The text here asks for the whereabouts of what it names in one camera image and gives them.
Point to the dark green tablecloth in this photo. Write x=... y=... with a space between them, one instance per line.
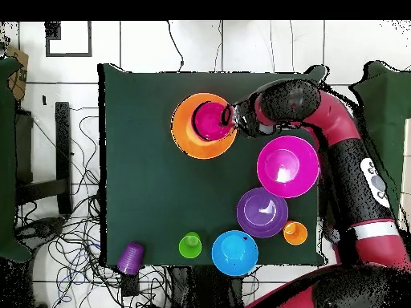
x=160 y=199

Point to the large blue bowl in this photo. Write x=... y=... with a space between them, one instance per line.
x=236 y=256

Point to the purple bowl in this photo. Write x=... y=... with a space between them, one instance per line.
x=276 y=224

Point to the cardboard box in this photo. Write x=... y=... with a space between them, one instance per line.
x=18 y=80

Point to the large pink bowl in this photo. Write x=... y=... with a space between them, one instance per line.
x=301 y=179

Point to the large orange bowl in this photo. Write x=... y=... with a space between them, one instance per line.
x=183 y=128

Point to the green cup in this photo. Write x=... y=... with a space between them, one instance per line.
x=189 y=248

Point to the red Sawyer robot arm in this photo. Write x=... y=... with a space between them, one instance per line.
x=346 y=176

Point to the small red bowl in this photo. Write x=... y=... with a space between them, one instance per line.
x=210 y=122

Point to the black square floor frame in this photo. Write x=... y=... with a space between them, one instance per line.
x=47 y=45

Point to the green-covered side table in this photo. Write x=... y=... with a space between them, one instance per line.
x=388 y=112
x=8 y=160

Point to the small black box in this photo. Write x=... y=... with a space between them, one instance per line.
x=130 y=285

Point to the purple cup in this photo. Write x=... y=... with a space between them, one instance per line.
x=130 y=258

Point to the yellow-orange cup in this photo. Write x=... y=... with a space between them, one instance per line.
x=295 y=234

